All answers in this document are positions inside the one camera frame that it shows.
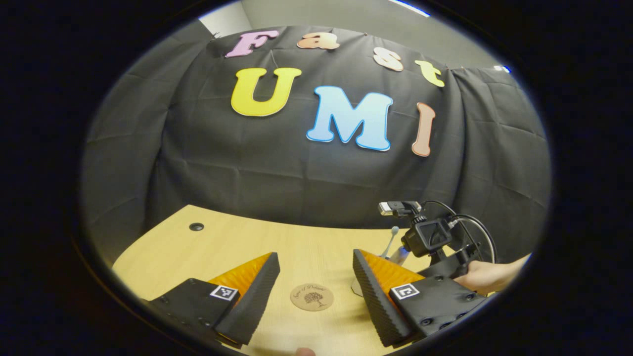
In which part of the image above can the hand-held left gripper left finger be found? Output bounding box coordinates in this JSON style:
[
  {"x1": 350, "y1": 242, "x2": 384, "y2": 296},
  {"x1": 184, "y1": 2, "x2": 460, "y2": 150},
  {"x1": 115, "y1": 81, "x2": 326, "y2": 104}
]
[{"x1": 143, "y1": 252, "x2": 281, "y2": 347}]

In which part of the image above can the wooden desktop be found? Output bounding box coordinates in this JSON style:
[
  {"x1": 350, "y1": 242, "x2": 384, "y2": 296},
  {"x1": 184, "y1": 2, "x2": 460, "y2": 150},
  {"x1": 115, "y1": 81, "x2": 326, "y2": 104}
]
[{"x1": 111, "y1": 204, "x2": 495, "y2": 356}]

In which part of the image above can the pale blue toothbrush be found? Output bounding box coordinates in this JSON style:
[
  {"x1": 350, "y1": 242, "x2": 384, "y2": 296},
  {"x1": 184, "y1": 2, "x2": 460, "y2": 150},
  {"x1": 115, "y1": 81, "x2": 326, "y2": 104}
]
[{"x1": 380, "y1": 226, "x2": 400, "y2": 259}]

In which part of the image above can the round cork coaster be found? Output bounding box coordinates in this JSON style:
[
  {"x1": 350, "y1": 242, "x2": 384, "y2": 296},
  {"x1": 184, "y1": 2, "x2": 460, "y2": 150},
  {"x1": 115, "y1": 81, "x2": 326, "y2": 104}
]
[{"x1": 289, "y1": 283, "x2": 335, "y2": 312}]

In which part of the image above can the thin black cable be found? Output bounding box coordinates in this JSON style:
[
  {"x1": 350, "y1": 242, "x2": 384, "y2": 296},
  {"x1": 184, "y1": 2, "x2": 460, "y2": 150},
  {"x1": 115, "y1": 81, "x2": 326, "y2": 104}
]
[
  {"x1": 423, "y1": 200, "x2": 483, "y2": 258},
  {"x1": 449, "y1": 214, "x2": 497, "y2": 264}
]

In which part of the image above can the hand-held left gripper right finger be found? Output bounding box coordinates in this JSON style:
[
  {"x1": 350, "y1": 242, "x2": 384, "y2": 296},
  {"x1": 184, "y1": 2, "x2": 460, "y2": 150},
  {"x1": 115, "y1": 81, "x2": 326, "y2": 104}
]
[{"x1": 352, "y1": 249, "x2": 490, "y2": 348}]

